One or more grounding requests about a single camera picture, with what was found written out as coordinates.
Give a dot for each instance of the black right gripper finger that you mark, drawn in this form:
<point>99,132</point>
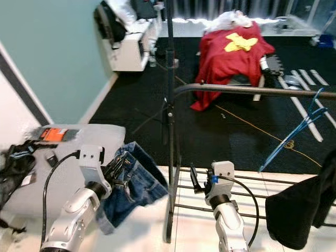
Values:
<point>195,178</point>

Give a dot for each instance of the blue denim shorts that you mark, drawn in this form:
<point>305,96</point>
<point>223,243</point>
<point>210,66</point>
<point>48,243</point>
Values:
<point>136,189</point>

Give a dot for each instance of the blue plastic hanger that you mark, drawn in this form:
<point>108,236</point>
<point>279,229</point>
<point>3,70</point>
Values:
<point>303,123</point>

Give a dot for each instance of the black foam floor mat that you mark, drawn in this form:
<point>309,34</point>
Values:
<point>136,126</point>

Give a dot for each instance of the small black device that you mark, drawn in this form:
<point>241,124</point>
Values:
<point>51,157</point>

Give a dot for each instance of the orange black package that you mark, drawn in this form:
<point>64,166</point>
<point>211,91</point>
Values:
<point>53,134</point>

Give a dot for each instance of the black shirt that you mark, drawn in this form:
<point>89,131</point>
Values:
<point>299,210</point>

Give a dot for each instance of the black bag with blue trim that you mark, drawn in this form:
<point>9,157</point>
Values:
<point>16,168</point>

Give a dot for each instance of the black metal clothes rack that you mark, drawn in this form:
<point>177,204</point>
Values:
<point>241,90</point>

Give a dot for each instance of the white shelf unit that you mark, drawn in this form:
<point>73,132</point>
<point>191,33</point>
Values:
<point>131,55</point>

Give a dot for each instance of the red cloth with yellow star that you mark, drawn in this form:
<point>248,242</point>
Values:
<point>226,65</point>

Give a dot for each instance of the black tripod stand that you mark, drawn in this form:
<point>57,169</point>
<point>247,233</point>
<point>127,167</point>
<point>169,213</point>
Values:
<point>169,47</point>

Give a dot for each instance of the grey metal device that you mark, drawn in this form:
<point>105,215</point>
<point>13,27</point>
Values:
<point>270,65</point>

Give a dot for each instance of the black flat bag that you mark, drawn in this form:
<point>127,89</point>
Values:
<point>110,23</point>

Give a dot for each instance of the white plastic bag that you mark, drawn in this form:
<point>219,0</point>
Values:
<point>228,20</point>

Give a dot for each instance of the black backpack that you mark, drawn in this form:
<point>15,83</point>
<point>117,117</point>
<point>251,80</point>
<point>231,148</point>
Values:
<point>144,8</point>

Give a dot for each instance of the black curtain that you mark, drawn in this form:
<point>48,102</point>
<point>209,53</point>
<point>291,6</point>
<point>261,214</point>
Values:
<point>194,6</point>

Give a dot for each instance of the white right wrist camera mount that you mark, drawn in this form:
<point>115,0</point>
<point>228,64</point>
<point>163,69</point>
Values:
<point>223,173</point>

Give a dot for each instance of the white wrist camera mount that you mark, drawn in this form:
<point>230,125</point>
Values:
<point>92,160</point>
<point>223,173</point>

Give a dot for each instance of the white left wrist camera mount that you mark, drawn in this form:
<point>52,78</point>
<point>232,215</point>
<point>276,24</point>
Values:
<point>92,160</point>

